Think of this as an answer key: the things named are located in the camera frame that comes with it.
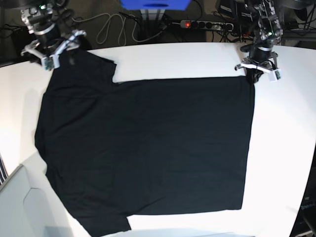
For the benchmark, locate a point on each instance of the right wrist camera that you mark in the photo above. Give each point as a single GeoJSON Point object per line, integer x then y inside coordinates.
{"type": "Point", "coordinates": [50, 63]}

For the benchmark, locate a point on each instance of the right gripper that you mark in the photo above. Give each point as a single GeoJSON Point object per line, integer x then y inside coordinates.
{"type": "Point", "coordinates": [50, 42]}

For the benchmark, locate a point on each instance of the blue plastic box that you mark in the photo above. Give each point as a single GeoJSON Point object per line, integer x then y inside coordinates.
{"type": "Point", "coordinates": [155, 4]}

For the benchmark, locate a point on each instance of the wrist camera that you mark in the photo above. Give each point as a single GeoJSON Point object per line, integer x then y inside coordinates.
{"type": "Point", "coordinates": [275, 75]}
{"type": "Point", "coordinates": [50, 63]}

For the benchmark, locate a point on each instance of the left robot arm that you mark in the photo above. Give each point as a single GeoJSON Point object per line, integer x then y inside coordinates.
{"type": "Point", "coordinates": [267, 32]}

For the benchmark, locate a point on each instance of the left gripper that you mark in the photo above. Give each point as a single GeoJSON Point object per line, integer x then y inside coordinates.
{"type": "Point", "coordinates": [261, 58]}

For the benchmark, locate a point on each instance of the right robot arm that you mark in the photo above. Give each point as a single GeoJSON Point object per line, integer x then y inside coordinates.
{"type": "Point", "coordinates": [46, 20]}

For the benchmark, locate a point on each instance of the black T-shirt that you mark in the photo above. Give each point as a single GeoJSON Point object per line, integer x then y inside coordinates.
{"type": "Point", "coordinates": [147, 147]}

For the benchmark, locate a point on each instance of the grey power strip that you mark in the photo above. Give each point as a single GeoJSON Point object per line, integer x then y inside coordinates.
{"type": "Point", "coordinates": [207, 25]}

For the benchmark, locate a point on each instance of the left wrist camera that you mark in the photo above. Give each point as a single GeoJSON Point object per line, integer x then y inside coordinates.
{"type": "Point", "coordinates": [275, 75]}

